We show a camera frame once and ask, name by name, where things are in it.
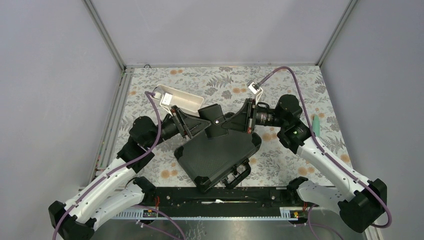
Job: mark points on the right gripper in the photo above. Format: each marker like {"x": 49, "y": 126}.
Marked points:
{"x": 244, "y": 120}

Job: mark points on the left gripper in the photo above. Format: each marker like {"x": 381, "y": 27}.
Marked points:
{"x": 189, "y": 125}

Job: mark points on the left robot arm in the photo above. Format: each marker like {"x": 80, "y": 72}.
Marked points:
{"x": 119, "y": 187}

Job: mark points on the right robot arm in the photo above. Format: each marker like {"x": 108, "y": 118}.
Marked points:
{"x": 358, "y": 200}

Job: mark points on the white plastic tray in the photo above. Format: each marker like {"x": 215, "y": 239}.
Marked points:
{"x": 189, "y": 103}

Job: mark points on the floral tablecloth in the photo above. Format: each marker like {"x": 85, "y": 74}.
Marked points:
{"x": 272, "y": 165}

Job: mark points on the dark grey hard case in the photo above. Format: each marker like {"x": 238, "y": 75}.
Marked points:
{"x": 208, "y": 161}

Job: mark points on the mint green tube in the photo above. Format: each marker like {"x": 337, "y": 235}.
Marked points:
{"x": 316, "y": 125}

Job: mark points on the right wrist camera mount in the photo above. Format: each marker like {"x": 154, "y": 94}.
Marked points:
{"x": 256, "y": 89}

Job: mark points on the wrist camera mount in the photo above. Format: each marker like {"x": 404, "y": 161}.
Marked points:
{"x": 256, "y": 89}
{"x": 164, "y": 100}

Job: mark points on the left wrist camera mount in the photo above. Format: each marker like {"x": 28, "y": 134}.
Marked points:
{"x": 164, "y": 100}

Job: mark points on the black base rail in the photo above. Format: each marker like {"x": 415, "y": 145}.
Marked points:
{"x": 222, "y": 203}

